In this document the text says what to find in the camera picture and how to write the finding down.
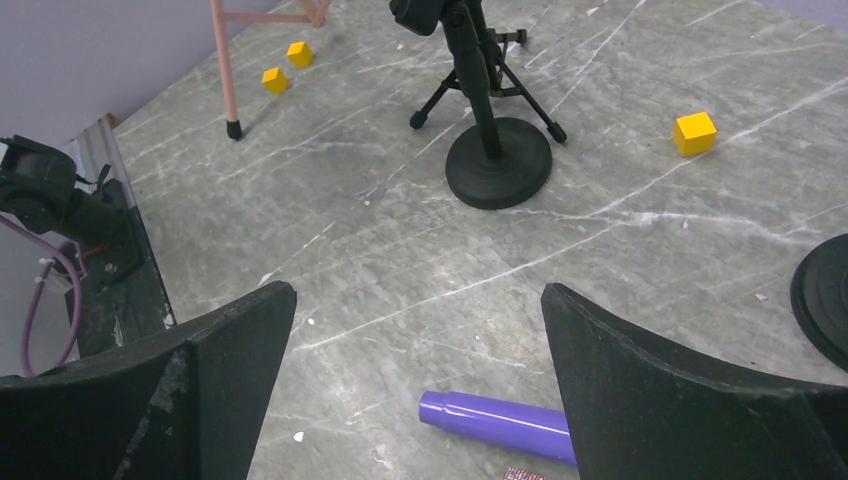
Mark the pink perforated music stand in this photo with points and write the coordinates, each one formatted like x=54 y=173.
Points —
x=314 y=13

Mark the purple toy microphone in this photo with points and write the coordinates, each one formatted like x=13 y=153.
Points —
x=530 y=429

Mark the glitter silver toy microphone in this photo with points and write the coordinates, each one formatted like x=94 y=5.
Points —
x=515 y=473

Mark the black round-base clip mic stand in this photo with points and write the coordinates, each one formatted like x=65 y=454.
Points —
x=500 y=162

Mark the yellow cube near music stand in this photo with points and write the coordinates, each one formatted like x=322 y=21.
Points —
x=300 y=54

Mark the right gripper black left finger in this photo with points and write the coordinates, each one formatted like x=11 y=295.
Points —
x=185 y=403

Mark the yellow cube near teal microphone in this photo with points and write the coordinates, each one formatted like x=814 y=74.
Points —
x=694 y=134

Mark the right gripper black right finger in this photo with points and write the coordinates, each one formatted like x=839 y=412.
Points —
x=641 y=406

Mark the black shock mount tripod stand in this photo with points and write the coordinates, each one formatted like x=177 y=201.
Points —
x=503 y=82

